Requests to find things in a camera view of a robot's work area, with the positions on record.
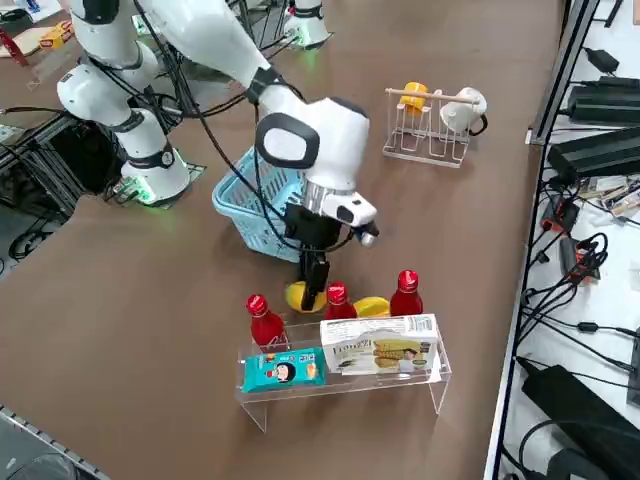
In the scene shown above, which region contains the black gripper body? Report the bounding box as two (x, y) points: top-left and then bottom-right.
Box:
(283, 202), (346, 255)

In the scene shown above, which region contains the yellow lemon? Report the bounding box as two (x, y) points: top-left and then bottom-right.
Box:
(284, 281), (329, 314)

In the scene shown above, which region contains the red drink bottle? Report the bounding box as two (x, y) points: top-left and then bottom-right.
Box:
(323, 282), (359, 321)
(389, 269), (425, 317)
(245, 293), (287, 351)

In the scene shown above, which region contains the light blue plastic basket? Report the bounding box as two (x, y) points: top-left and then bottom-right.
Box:
(212, 148), (306, 264)

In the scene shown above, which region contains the clear acrylic rack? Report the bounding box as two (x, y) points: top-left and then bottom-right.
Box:
(234, 309), (453, 434)

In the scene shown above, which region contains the yellow green starfruit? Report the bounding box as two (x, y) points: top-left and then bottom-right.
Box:
(353, 296), (391, 319)

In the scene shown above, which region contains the white biscuit box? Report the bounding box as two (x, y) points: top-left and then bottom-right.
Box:
(319, 313), (442, 376)

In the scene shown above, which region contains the teal snack packet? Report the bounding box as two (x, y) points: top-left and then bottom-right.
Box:
(242, 347), (327, 395)

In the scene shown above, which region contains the yellow cup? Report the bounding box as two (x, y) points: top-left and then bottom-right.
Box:
(398, 81), (430, 117)

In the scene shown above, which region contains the white cup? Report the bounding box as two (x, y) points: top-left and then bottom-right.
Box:
(439, 87), (489, 137)

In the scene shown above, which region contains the orange black electronic module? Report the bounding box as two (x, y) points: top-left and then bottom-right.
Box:
(542, 197), (581, 234)
(559, 237), (601, 284)

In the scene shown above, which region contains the black power brick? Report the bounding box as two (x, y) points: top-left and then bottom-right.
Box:
(567, 84), (640, 126)
(519, 364), (640, 451)
(547, 127), (640, 179)

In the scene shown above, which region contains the yellow snack box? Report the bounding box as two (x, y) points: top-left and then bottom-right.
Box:
(38, 22), (75, 51)

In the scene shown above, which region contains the small black power adapter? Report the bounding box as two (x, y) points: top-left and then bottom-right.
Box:
(584, 47), (621, 74)

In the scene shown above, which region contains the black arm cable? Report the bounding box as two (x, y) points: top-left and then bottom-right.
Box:
(84, 0), (361, 254)

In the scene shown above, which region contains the white wire cup rack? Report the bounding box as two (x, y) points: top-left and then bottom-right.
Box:
(383, 87), (489, 170)

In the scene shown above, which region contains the aluminium frame post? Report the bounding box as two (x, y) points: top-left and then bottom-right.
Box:
(527, 0), (601, 146)

